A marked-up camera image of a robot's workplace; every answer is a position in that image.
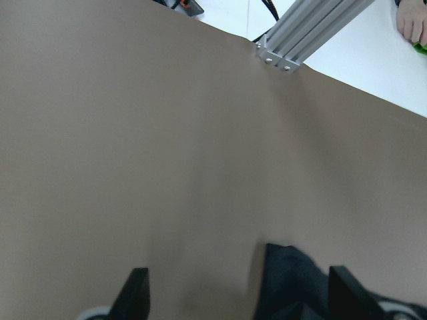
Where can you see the black t-shirt with logo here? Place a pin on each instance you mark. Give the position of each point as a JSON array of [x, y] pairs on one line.
[[294, 287]]

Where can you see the green handled reach grabber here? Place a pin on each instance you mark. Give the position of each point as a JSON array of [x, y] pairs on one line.
[[418, 47]]

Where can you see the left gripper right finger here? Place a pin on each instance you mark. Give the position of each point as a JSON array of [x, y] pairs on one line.
[[348, 299]]

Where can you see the power strip with red switches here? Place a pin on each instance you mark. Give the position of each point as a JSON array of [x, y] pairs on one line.
[[190, 7]]

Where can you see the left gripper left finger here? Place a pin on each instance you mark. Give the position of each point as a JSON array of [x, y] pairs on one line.
[[133, 299]]

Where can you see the aluminium frame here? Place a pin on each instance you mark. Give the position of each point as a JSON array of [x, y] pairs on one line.
[[303, 29]]

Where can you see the seated person in black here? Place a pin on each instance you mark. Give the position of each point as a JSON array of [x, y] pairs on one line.
[[411, 20]]

